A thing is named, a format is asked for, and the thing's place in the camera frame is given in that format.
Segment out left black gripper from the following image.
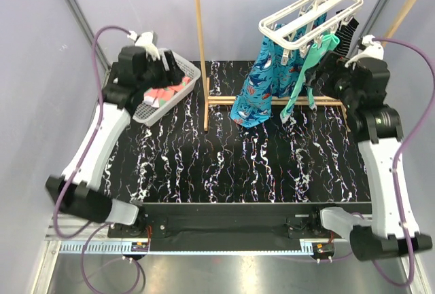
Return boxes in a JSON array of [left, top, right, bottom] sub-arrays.
[[138, 51, 185, 93]]

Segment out pink sock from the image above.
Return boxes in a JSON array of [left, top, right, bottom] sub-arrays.
[[143, 88, 173, 108], [158, 76, 191, 105]]

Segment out mint green sock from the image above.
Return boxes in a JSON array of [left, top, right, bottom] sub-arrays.
[[279, 43, 321, 124], [303, 34, 340, 110]]

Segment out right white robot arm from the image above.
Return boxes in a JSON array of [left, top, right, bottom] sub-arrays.
[[307, 51, 432, 261]]

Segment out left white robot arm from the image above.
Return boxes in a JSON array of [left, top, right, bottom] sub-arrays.
[[46, 45, 185, 237]]

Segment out white clip hanger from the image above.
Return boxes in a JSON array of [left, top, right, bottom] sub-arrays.
[[258, 0, 364, 65]]

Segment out wooden clothes rack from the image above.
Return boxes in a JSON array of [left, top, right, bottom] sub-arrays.
[[191, 0, 435, 132]]

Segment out blue shark pattern shorts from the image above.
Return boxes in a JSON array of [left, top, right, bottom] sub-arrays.
[[230, 37, 306, 128]]

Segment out white plastic basket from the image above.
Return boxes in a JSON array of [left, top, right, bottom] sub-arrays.
[[133, 52, 201, 127]]

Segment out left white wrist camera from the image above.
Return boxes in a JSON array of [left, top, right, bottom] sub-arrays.
[[128, 31, 160, 61]]

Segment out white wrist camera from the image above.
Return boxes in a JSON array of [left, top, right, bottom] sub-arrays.
[[345, 35, 384, 68], [128, 31, 160, 61]]

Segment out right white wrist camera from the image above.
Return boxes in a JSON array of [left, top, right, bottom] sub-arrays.
[[345, 35, 384, 68]]

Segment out aluminium frame post left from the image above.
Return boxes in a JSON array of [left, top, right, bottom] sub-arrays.
[[47, 0, 109, 67]]

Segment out aluminium frame post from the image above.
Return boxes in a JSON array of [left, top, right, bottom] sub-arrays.
[[47, 0, 109, 67], [349, 0, 402, 54]]

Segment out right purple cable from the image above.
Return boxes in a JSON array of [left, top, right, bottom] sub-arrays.
[[370, 37, 435, 288]]

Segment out aluminium frame post right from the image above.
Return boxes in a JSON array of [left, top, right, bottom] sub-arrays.
[[349, 0, 402, 54]]

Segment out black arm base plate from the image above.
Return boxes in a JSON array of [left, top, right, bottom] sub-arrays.
[[107, 202, 351, 253]]

